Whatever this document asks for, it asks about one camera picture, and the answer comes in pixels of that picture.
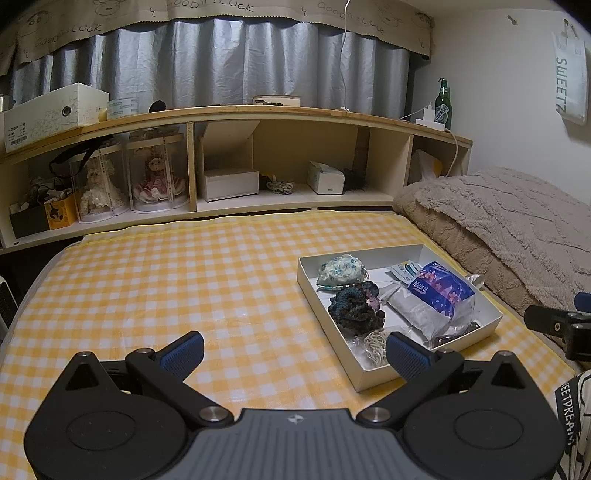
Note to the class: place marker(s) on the person's printed white clothing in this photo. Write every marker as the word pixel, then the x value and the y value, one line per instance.
pixel 577 424

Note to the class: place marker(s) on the white shoebox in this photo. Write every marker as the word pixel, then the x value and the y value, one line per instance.
pixel 51 117

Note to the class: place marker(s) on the open white box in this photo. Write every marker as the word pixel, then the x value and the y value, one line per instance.
pixel 228 182

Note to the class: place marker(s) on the white appliance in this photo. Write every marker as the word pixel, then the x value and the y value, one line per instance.
pixel 7 304

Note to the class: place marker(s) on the white plastic bag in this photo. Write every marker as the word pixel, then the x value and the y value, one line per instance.
pixel 425 168
pixel 413 311

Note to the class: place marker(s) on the green glass bottle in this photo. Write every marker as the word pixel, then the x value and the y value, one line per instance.
pixel 444 108

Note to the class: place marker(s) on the dark crochet scrunchie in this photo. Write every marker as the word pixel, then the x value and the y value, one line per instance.
pixel 355 307

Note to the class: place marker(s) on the yellow checked bed sheet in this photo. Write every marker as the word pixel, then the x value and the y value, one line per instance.
pixel 184 277

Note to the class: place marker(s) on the round tape roll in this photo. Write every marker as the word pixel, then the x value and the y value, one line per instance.
pixel 122 108

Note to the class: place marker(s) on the floral fabric pouch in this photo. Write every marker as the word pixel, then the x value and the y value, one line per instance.
pixel 341 272

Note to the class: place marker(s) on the pink dress doll in case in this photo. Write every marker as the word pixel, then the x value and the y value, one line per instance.
pixel 157 182

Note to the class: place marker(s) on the white tissue box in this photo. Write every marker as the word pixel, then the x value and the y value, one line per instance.
pixel 327 179

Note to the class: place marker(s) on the small yellow box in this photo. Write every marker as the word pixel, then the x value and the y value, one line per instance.
pixel 60 212

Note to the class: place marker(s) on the wooden headboard shelf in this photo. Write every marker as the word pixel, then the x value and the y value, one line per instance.
pixel 277 115

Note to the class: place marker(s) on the small black box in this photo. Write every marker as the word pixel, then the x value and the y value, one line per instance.
pixel 28 224

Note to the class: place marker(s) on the grey curtain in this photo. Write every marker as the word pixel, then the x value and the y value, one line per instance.
pixel 207 64

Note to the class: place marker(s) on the beige printed valance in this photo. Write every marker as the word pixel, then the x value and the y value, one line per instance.
pixel 221 10

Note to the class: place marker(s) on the small black item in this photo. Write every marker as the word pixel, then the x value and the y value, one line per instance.
pixel 158 105

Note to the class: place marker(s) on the wall hook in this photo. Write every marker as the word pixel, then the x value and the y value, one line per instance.
pixel 513 20

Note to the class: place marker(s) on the white hanging bag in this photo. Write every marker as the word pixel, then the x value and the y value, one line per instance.
pixel 572 78

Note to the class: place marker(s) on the white charger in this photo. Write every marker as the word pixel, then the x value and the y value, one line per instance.
pixel 429 119

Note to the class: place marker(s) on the blue floral tissue packet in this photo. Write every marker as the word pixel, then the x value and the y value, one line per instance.
pixel 441 288

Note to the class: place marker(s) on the beige fluffy blanket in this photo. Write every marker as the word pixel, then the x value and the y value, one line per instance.
pixel 508 221

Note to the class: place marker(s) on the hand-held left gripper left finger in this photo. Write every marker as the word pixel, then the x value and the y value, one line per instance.
pixel 184 355

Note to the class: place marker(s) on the silver blue wipe packet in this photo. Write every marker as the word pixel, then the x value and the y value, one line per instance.
pixel 402 271

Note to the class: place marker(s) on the clear plastic bag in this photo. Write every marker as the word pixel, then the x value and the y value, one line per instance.
pixel 461 325

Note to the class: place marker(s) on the metal can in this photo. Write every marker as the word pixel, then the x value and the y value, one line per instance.
pixel 4 102

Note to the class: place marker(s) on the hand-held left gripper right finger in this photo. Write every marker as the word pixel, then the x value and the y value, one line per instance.
pixel 408 355

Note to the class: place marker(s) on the cream dress doll in case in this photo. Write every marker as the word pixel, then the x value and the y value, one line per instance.
pixel 99 189

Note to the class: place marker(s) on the white cardboard box tray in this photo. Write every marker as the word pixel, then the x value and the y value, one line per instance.
pixel 332 341

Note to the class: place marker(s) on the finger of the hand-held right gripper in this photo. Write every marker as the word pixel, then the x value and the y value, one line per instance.
pixel 547 323

